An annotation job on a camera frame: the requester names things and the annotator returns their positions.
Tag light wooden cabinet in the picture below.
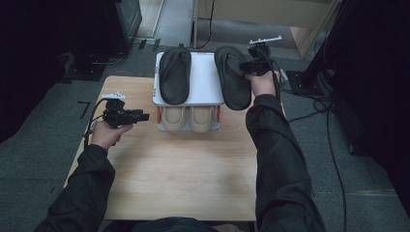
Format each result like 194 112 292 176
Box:
192 0 342 60

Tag black flip-flop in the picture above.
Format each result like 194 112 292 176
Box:
214 45 252 111
159 46 192 106

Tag person's right hand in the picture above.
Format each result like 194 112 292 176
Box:
245 69 278 98

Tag dark curtain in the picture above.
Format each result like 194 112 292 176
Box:
0 0 76 144
323 0 410 217

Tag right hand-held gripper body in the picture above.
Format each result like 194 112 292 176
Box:
248 35 283 76

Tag black flat stand base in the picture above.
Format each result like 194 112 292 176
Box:
63 52 109 82

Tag white two-tier shoe rack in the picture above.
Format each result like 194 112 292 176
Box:
152 51 226 133

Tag beige clog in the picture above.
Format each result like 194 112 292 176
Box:
160 105 188 132
188 105 217 133

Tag person's dark clothed body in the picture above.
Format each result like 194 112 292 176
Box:
107 216 257 232

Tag black hanging cable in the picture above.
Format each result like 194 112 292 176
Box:
195 0 216 50

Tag right hand-held gripper black cable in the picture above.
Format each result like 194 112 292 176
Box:
262 47 282 102

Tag person's left hand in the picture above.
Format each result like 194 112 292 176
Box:
91 120 133 152

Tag black floor cables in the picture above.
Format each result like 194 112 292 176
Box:
281 86 351 232

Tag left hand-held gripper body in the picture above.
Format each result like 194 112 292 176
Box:
102 92 134 130

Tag black cabinet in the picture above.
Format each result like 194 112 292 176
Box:
69 0 143 59

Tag black metal stand with base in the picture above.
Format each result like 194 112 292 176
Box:
279 0 356 97

